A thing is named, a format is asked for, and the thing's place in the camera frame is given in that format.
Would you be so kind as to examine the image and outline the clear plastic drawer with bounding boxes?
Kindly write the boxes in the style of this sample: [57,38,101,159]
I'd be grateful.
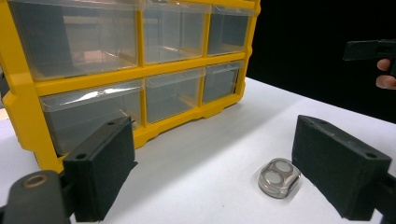
[207,6,256,57]
[39,78,145,157]
[7,0,143,82]
[202,60,245,105]
[145,67,206,124]
[142,1,213,65]

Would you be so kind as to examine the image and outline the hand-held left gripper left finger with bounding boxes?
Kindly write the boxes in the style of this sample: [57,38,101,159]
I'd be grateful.
[62,115,138,223]

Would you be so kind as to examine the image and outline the yellow drawer organizer cabinet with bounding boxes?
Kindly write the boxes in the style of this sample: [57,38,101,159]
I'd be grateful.
[0,0,262,174]

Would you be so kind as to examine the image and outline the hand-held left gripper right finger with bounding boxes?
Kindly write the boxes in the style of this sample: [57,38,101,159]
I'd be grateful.
[291,114,392,222]

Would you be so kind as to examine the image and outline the small clear case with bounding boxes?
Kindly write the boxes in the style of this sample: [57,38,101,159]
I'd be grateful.
[257,157,302,200]

